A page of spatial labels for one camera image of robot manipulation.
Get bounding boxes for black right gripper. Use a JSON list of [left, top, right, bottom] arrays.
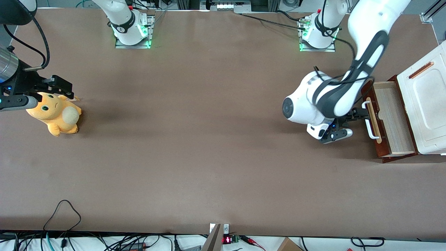
[[0, 60, 75, 100]]

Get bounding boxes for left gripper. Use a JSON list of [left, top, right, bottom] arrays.
[[307, 108, 370, 140]]

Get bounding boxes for white drawer handle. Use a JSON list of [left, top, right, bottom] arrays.
[[361, 99, 383, 140]]

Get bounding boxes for dark wooden drawer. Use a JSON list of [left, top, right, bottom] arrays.
[[361, 81, 418, 159]]

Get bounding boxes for white drawer cabinet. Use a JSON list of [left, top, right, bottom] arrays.
[[382, 41, 446, 163]]

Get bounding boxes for yellow plush toy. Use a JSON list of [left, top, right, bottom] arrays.
[[26, 92, 83, 137]]

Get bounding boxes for brown cardboard box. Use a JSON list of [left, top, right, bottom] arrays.
[[277, 237, 303, 251]]

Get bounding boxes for metal device with lights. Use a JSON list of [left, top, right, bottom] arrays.
[[199, 0, 252, 14]]

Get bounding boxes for black power adapter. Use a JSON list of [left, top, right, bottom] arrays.
[[120, 242, 147, 251]]

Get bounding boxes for wooden board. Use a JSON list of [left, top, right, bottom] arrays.
[[201, 223, 223, 251]]

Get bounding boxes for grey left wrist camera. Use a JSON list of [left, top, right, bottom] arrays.
[[320, 128, 353, 144]]

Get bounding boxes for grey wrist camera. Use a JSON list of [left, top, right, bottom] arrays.
[[0, 95, 38, 112], [320, 128, 353, 144]]

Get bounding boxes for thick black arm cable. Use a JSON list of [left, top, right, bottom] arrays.
[[3, 16, 50, 72]]

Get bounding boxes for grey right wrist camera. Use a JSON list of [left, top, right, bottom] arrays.
[[0, 95, 38, 112]]

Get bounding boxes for copper bar handle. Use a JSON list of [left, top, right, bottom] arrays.
[[409, 61, 435, 79]]

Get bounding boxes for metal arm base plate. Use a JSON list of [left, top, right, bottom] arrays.
[[299, 17, 338, 53], [115, 14, 155, 49]]

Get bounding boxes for thin black looped cable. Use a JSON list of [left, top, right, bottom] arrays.
[[43, 200, 82, 232]]

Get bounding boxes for aluminium profile frame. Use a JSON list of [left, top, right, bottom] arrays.
[[420, 0, 446, 24]]

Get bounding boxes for black cable loop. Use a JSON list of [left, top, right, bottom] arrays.
[[350, 237, 385, 248]]

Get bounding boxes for black cable across table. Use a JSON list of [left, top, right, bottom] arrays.
[[240, 10, 307, 30]]

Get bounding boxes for red clip wires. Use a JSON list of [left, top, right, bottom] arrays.
[[240, 236, 265, 251]]

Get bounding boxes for small metal bracket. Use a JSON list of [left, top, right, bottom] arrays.
[[209, 223, 230, 235]]

